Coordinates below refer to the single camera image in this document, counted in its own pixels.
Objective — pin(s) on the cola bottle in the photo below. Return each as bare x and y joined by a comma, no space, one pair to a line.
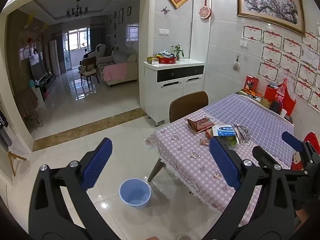
280,93

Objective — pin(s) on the blue white box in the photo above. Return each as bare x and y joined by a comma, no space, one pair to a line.
223,130

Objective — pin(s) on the white wall socket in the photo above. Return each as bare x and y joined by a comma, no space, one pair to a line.
243,43

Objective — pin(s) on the white tall panel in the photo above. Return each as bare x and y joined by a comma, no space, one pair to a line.
200,35

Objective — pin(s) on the wooden rack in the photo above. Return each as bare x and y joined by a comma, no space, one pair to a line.
13,160

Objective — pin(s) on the yellow packet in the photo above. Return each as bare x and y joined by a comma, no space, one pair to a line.
152,60

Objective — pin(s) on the white cup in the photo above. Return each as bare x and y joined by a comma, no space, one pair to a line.
283,113

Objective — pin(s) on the dark hanging clothing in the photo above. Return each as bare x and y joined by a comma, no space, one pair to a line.
5,130

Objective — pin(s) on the small black picture frame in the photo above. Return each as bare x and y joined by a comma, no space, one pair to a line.
129,10

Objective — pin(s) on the red gift bags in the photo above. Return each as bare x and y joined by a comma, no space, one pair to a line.
290,102

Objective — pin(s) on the dark patterned cloth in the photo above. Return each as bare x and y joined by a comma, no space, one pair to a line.
165,53

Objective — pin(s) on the brown cloth covered table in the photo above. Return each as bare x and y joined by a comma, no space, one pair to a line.
30,107

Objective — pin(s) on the grey curtain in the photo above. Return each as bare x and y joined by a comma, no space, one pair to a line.
61,50
97,32

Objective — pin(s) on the person's right forearm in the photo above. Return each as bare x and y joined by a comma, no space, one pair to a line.
301,217

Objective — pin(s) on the balcony window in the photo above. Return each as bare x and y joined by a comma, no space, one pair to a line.
77,38

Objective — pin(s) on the brown wooden chair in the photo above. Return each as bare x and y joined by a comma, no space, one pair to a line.
187,105

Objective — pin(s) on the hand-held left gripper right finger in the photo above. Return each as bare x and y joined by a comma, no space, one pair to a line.
223,162

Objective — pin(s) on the plum blossom framed painting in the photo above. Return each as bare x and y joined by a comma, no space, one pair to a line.
270,5

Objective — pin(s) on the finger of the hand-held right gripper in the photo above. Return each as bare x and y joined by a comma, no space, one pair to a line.
262,156
291,140

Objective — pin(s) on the blue plastic basin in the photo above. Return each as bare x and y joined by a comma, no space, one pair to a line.
135,195

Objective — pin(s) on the white standing air conditioner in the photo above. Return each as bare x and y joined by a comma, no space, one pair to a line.
53,57

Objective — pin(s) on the tall black picture frame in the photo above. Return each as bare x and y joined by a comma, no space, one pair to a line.
121,15

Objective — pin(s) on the red orange packet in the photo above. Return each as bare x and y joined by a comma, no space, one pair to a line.
208,134

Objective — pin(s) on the teal container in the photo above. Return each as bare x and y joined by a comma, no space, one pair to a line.
31,83

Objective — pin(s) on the red gift box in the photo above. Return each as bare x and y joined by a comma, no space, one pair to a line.
252,83

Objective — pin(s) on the round pink hanging ornament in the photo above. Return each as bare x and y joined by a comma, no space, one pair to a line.
205,12

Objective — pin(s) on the green potted plant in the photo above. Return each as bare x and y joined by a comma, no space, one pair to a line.
178,51

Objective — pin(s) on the purple grid tablecloth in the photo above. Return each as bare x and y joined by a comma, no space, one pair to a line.
250,115

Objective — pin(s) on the red round tin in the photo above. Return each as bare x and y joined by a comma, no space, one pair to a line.
167,60

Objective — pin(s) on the television stand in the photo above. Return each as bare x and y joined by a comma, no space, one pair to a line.
46,85

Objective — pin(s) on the white hanging wall object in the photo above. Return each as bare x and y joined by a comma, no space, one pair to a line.
236,65

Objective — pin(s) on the butterfly wall decoration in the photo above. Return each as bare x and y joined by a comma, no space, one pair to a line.
165,10

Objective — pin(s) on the dark wooden living room chair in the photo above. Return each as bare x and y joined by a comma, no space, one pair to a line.
88,65

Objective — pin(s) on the black chandelier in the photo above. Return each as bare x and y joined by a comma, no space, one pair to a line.
77,11

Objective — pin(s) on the brown red snack packet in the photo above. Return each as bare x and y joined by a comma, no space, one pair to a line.
200,125

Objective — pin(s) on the wooden dining table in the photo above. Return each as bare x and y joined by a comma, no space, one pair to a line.
157,168

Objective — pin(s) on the pink blanket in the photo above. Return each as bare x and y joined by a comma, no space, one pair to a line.
115,71

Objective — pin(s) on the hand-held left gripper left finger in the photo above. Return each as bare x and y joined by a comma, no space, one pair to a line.
96,162

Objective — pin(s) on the yellow green flat boxes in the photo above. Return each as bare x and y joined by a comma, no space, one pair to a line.
257,98

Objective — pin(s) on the group of wall certificates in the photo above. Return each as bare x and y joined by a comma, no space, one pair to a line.
287,55

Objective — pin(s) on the pink checked tablecloth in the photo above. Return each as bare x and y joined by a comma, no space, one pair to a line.
195,160

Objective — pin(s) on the beige sofa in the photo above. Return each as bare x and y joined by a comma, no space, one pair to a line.
130,65

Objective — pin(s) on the white light switch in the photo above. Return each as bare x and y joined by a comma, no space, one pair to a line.
164,32

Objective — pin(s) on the red plastic chair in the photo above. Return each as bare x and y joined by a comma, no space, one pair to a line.
312,137

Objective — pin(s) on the white sideboard cabinet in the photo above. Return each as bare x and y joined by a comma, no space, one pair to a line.
172,90

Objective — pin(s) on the green snack packet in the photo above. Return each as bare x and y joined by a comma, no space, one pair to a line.
231,141

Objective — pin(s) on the small red candy wrapper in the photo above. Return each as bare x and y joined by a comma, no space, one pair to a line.
204,142

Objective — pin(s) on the grey armchair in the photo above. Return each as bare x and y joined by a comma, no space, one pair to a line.
101,48

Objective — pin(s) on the flat television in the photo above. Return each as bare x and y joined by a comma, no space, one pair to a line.
37,67

